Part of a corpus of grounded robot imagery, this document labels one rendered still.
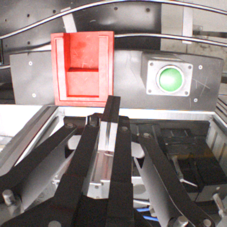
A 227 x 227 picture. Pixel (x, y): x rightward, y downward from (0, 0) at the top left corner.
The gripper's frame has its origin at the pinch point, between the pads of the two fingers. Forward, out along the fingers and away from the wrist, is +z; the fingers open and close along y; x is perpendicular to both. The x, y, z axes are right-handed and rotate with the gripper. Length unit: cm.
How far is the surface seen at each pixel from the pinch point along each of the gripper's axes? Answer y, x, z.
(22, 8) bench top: -39, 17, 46
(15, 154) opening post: -15.0, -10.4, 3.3
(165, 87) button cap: 7.9, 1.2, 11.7
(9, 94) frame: -54, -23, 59
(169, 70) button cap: 8.0, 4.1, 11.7
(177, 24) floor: 35, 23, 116
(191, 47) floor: 48, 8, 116
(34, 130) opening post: -15.1, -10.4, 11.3
